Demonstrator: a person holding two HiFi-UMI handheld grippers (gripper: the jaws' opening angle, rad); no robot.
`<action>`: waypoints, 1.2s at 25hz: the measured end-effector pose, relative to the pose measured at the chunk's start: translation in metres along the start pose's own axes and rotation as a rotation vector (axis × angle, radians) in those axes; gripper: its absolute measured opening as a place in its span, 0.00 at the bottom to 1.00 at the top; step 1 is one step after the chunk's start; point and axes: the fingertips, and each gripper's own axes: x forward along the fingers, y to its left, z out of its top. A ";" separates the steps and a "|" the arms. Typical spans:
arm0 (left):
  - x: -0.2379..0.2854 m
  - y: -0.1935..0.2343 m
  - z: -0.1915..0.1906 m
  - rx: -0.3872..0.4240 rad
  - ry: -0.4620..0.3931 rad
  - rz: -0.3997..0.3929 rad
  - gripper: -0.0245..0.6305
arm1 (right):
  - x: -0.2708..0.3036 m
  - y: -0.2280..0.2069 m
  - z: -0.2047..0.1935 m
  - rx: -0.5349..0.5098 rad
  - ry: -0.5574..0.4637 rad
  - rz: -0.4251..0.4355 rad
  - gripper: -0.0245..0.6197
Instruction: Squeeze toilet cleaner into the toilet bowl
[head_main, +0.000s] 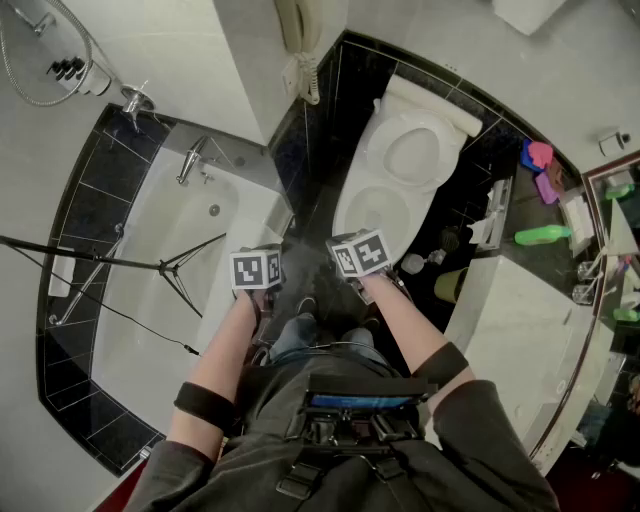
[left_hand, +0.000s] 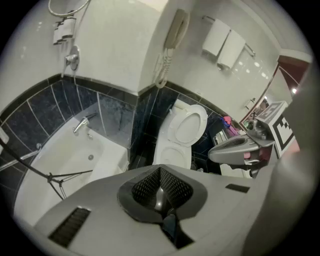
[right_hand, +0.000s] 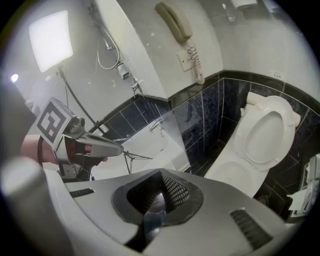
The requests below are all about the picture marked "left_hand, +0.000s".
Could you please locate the chrome grab bar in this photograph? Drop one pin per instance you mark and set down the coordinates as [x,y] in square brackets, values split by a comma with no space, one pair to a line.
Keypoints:
[22,157]

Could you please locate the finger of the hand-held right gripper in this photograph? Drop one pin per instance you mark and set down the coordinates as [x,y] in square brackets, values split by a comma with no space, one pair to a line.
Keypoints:
[227,155]
[236,142]

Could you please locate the person's right forearm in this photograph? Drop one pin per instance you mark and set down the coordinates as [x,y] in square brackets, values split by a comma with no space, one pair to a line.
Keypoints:
[294,147]

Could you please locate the chrome towel rail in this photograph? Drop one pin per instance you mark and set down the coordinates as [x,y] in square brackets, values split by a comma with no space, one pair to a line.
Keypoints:
[250,50]

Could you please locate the black tripod light stand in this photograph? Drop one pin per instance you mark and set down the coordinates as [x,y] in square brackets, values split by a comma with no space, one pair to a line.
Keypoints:
[53,177]

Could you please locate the chrome bathtub faucet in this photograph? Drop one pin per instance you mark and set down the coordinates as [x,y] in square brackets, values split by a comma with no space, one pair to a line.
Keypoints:
[81,125]

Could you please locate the rack of toiletry bottles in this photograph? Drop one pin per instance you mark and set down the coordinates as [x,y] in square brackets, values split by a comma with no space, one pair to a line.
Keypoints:
[65,30]

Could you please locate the wood-framed mirror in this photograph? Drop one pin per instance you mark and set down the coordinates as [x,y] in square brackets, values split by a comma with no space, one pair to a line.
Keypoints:
[285,82]

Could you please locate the pink cloth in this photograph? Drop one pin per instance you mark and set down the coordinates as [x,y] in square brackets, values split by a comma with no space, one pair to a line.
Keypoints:
[227,120]

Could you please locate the purple cloth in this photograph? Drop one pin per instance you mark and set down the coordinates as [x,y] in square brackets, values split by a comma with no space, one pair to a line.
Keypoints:
[232,128]

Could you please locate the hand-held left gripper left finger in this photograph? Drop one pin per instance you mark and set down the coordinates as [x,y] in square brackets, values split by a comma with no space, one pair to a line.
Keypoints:
[100,220]

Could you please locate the blue cloth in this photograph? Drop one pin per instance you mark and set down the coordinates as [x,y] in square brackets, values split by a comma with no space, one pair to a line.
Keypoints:
[223,122]

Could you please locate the chrome shower valve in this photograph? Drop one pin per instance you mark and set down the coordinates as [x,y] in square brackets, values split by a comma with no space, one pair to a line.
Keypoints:
[72,58]

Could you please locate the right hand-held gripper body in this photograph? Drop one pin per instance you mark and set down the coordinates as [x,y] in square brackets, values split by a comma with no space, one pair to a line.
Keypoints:
[280,130]

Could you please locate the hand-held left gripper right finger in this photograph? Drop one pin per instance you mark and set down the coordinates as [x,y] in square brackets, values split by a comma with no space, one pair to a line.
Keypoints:
[220,200]

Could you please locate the beige wall telephone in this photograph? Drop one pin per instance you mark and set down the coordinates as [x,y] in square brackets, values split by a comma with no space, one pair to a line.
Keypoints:
[176,27]

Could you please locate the white toilet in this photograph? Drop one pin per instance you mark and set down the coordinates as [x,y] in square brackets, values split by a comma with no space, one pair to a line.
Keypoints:
[187,127]

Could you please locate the white bathtub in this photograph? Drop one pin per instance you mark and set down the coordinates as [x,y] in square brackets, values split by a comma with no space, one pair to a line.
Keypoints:
[75,155]

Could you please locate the wall soap dispenser bottle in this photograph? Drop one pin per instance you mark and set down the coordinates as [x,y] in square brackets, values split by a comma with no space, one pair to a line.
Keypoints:
[250,103]

